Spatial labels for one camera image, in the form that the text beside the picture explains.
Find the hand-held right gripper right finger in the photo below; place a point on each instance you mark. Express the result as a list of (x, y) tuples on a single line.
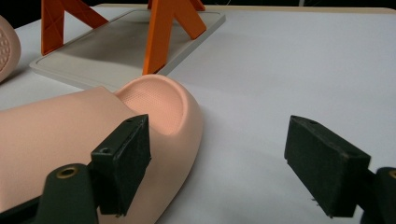
[(323, 168)]

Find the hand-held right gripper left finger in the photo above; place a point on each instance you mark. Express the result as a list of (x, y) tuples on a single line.
[(124, 161)]

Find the flesh-coloured silicone model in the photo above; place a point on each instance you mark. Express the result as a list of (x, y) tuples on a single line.
[(46, 130)]

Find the orange plastic rack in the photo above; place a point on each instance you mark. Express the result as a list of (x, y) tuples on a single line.
[(158, 34)]

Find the pink foam slipper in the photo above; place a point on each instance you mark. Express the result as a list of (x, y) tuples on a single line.
[(7, 49)]

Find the grey rectangular tray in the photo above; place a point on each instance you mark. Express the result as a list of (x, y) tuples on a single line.
[(106, 59)]

